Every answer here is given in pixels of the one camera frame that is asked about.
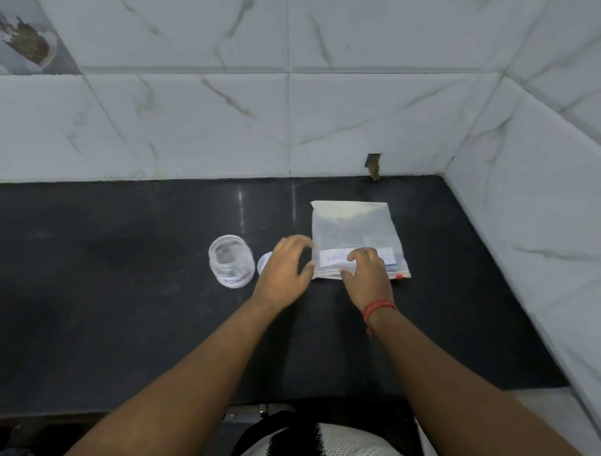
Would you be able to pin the brown wall pipe outlet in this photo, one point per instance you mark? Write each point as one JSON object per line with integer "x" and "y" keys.
{"x": 373, "y": 165}

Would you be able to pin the clear milk powder zip bag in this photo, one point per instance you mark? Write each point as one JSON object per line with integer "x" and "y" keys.
{"x": 352, "y": 232}

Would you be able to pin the small clear plastic jar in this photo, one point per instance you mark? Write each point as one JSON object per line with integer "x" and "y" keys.
{"x": 230, "y": 263}

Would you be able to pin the white and black mesh shirt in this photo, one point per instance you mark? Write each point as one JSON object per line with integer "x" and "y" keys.
{"x": 357, "y": 441}

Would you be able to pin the person's left hand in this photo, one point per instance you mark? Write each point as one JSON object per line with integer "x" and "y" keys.
{"x": 281, "y": 277}

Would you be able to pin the red thread wristband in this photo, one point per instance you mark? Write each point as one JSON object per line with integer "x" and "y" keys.
{"x": 378, "y": 306}

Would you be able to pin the person's right forearm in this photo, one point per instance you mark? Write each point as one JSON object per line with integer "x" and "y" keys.
{"x": 455, "y": 390}

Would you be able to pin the person's left forearm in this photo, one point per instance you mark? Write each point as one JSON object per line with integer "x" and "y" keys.
{"x": 188, "y": 390}

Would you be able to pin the person's right hand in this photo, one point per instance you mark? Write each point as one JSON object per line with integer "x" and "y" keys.
{"x": 371, "y": 279}

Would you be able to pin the white jar lid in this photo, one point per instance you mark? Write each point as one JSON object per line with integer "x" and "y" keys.
{"x": 264, "y": 263}

